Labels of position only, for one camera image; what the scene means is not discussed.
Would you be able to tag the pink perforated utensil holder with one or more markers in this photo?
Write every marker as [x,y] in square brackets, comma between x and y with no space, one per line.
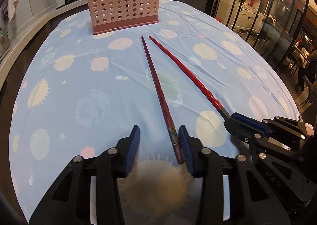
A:
[118,4]

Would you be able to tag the dark red chopstick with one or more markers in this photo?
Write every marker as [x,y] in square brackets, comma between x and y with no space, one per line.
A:
[158,86]

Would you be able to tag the white hanging towel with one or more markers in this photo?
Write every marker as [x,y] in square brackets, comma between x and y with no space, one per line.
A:
[12,2]

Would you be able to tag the glass sliding door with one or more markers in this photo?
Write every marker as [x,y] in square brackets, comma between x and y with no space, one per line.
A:
[247,4]

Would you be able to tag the purple hanging cloth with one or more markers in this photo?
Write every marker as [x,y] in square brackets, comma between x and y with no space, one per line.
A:
[3,12]

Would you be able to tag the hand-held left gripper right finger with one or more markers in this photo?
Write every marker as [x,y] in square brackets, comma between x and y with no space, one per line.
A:
[185,145]

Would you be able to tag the blue planet print tablecloth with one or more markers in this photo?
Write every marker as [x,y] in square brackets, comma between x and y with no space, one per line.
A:
[99,79]

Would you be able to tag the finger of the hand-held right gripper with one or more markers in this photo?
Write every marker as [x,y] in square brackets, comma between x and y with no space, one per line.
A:
[239,131]
[247,122]

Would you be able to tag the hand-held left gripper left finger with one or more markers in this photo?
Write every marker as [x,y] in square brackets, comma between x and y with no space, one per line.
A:
[133,145]

